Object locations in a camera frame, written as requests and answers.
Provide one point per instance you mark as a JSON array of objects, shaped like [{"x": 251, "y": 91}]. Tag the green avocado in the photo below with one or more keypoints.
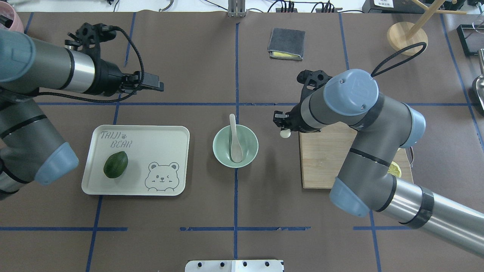
[{"x": 115, "y": 165}]

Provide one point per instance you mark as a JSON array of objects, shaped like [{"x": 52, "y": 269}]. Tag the light green bowl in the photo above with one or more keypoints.
[{"x": 248, "y": 142}]

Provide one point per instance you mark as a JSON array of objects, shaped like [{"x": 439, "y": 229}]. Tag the pink pot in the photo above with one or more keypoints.
[{"x": 10, "y": 20}]

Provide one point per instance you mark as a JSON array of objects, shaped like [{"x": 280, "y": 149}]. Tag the white ceramic soup spoon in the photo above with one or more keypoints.
[{"x": 235, "y": 147}]

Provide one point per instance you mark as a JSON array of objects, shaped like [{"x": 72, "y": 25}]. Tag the grey metal post mount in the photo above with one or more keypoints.
[{"x": 237, "y": 8}]

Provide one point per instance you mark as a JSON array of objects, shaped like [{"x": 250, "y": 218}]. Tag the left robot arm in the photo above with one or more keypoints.
[{"x": 34, "y": 150}]

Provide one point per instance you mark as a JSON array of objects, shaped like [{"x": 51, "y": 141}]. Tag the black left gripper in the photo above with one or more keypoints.
[{"x": 107, "y": 77}]

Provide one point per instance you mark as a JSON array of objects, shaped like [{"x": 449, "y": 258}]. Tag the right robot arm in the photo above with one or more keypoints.
[{"x": 383, "y": 125}]

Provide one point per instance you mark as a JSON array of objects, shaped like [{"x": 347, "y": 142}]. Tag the white steamed bun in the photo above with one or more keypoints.
[{"x": 285, "y": 133}]

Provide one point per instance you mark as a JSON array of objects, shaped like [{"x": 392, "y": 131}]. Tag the white metal base plate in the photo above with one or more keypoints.
[{"x": 235, "y": 266}]

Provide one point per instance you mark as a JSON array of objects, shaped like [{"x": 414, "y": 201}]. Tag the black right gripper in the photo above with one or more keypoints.
[{"x": 298, "y": 119}]

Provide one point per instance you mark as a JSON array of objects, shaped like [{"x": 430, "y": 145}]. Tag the metal scoop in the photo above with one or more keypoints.
[{"x": 478, "y": 83}]

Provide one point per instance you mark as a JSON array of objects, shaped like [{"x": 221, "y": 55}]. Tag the wooden stand with round base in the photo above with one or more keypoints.
[{"x": 403, "y": 34}]

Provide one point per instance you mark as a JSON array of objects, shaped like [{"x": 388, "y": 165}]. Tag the lower lemon slice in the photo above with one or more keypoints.
[{"x": 394, "y": 170}]

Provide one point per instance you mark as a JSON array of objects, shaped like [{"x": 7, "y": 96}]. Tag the black frame tray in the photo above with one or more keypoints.
[{"x": 472, "y": 41}]

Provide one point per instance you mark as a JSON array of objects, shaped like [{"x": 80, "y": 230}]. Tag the grey folded cloth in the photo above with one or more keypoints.
[{"x": 286, "y": 44}]

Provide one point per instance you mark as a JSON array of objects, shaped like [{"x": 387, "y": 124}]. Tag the wooden cutting board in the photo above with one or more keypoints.
[{"x": 322, "y": 154}]

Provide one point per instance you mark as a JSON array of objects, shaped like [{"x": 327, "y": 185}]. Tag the cream bear serving tray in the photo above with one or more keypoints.
[{"x": 157, "y": 160}]

